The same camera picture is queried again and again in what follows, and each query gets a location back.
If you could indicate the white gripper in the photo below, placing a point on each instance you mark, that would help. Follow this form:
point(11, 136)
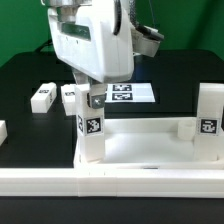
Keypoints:
point(94, 37)

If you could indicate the white desk top tray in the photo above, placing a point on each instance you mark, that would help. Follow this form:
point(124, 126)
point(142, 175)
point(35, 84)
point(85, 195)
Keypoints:
point(155, 143)

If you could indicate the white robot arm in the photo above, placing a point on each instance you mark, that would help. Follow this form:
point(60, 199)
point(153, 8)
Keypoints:
point(94, 38)

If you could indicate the fiducial marker sheet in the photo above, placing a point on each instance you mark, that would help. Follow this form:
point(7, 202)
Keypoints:
point(129, 92)

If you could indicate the white left fence block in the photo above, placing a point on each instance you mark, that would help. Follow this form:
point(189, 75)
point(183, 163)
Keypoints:
point(3, 131)

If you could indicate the white front fence bar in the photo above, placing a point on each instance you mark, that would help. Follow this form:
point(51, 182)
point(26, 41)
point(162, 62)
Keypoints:
point(112, 183)

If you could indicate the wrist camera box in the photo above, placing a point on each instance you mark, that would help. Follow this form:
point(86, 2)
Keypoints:
point(146, 40)

